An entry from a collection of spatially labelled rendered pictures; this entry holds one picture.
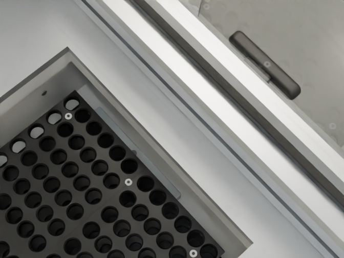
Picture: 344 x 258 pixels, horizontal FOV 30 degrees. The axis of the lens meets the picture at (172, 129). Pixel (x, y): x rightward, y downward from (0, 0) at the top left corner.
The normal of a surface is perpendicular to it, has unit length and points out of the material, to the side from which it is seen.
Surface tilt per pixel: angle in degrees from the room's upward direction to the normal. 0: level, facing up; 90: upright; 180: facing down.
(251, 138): 0
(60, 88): 90
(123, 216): 0
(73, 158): 0
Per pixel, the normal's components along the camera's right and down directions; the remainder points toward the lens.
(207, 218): 0.00, -0.36
